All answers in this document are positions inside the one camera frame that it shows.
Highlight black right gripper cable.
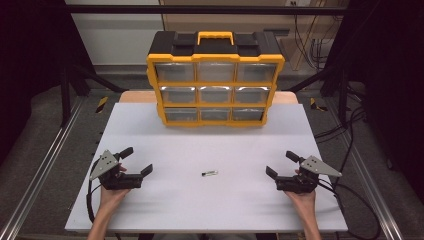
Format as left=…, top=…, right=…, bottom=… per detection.
left=318, top=178, right=383, bottom=240

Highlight person's right hand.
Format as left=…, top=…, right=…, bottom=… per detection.
left=284, top=190, right=318, bottom=215

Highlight person's left hand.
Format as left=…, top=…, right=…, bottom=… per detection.
left=99, top=187, right=132, bottom=210

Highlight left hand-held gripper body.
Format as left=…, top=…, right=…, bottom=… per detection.
left=89, top=149, right=144, bottom=191

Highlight aluminium floor rail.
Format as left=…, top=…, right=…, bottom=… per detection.
left=0, top=96, right=85, bottom=240
left=321, top=99, right=405, bottom=240

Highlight rows of clear drawers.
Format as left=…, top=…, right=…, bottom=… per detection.
left=154, top=61, right=278, bottom=122

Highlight yellow black drawer organizer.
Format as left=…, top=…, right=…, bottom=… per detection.
left=145, top=30, right=286, bottom=128

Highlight black curtain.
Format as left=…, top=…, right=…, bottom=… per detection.
left=0, top=0, right=96, bottom=168
left=324, top=0, right=424, bottom=204

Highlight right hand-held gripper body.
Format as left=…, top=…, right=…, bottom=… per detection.
left=275, top=155, right=343, bottom=195

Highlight hanging wall cables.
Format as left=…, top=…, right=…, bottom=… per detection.
left=292, top=14, right=344, bottom=72

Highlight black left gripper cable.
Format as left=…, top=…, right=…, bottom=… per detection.
left=85, top=158, right=105, bottom=224

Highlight black floor cables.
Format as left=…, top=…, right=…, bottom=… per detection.
left=314, top=84, right=368, bottom=144

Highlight yellow black hazard tape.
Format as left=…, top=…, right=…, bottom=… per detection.
left=309, top=97, right=329, bottom=113
left=95, top=96, right=110, bottom=114

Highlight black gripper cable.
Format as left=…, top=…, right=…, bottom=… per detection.
left=318, top=178, right=383, bottom=240
left=85, top=158, right=105, bottom=224

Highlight clear plastic drawer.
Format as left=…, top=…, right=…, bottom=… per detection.
left=164, top=107, right=198, bottom=123

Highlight black horizontal bar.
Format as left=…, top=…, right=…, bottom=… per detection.
left=64, top=4, right=351, bottom=16

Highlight black metal stand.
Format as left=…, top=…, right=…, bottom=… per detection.
left=285, top=64, right=352, bottom=128
left=59, top=63, right=130, bottom=128

